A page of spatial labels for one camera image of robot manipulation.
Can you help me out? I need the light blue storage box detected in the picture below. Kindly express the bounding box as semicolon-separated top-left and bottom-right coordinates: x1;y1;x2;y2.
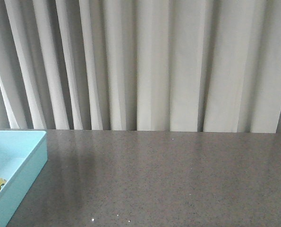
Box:
0;130;48;227

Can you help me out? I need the grey pleated curtain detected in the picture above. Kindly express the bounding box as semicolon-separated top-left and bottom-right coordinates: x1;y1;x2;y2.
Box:
0;0;281;133

